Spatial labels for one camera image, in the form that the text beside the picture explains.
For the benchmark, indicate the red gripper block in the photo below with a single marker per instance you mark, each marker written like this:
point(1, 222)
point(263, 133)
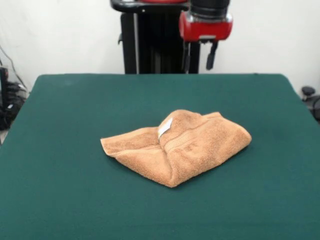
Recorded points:
point(205, 28)

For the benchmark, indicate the tan terry towel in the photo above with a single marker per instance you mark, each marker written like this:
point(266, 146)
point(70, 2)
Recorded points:
point(195, 150)

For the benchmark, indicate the office chair base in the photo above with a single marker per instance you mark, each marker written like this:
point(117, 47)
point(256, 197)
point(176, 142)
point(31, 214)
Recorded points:
point(308, 90)

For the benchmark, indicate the dark green table cloth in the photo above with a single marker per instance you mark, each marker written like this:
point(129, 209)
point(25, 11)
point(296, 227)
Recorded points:
point(62, 150)

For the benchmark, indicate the black equipment pile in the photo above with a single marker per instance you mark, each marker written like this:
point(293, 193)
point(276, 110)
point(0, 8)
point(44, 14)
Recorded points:
point(11, 110)

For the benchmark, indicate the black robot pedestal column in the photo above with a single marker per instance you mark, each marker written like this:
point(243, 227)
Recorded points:
point(150, 50)

